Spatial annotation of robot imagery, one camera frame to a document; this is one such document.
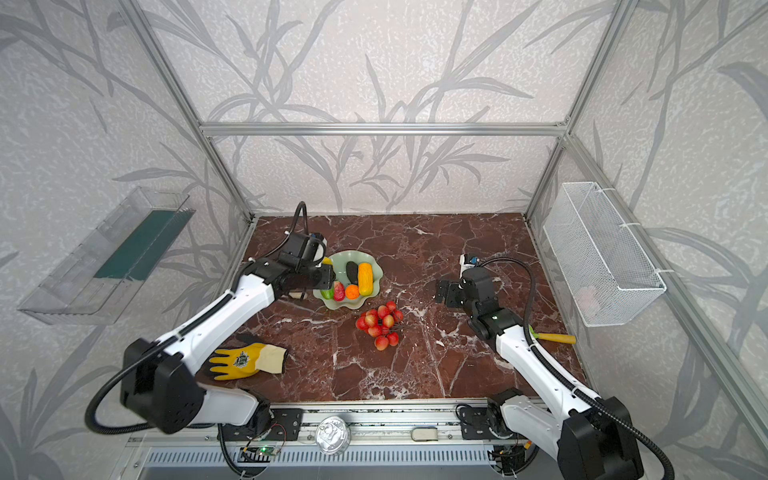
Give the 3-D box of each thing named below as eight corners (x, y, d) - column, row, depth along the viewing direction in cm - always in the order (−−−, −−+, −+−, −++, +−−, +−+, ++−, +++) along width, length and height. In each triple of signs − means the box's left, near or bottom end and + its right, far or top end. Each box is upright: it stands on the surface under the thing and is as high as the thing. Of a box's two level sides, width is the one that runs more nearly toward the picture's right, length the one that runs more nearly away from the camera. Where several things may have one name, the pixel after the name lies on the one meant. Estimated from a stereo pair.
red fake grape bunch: (381, 357, 86) (380, 347, 80) (359, 329, 91) (356, 318, 85) (411, 332, 91) (411, 321, 85) (388, 307, 96) (387, 295, 90)
